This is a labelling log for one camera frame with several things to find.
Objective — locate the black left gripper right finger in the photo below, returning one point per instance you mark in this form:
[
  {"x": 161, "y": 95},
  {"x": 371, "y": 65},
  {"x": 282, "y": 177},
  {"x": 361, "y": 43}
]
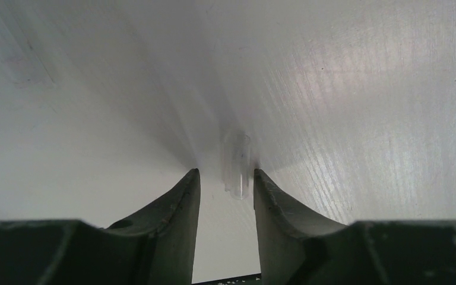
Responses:
[{"x": 297, "y": 245}]

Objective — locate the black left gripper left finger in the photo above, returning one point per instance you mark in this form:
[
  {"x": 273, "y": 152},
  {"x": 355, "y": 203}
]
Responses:
[{"x": 154, "y": 245}]

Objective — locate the clear pen cap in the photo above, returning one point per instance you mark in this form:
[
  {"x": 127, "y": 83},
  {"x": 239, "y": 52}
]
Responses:
[{"x": 236, "y": 164}]

